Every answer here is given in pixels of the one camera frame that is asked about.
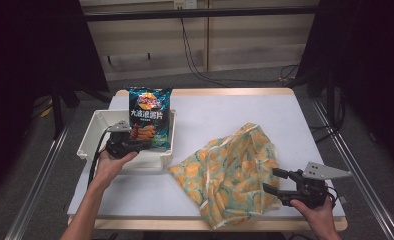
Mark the black curtain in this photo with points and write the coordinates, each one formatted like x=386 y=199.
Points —
x=25 y=66
x=368 y=66

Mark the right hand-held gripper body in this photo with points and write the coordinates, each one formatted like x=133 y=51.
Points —
x=310 y=191

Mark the black horizontal bar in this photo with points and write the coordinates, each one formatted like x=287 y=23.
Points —
x=201 y=13

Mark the aluminium floor rail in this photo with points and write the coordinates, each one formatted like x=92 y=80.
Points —
x=38 y=186
x=361 y=180

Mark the white wall socket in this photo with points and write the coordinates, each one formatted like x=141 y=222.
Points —
x=185 y=3

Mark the white plastic bin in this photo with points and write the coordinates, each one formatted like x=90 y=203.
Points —
x=145 y=162

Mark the black metal stand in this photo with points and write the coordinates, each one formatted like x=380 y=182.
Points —
x=331 y=100
x=56 y=113

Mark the yellow floor tape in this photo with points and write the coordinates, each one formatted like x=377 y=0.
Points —
x=46 y=112

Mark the person's right hand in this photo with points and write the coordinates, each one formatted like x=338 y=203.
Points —
x=313 y=216

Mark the wooden table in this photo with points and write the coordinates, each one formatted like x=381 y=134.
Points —
x=218 y=91

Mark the dark teal chips bag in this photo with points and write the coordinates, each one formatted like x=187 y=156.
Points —
x=150 y=113

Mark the white table mat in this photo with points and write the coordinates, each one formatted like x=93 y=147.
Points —
x=218 y=110

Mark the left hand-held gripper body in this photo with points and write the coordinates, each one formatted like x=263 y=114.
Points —
x=120 y=146

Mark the person's left hand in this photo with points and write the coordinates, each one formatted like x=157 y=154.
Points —
x=113 y=166

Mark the orange floral cloth bag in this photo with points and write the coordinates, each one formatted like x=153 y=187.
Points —
x=225 y=173

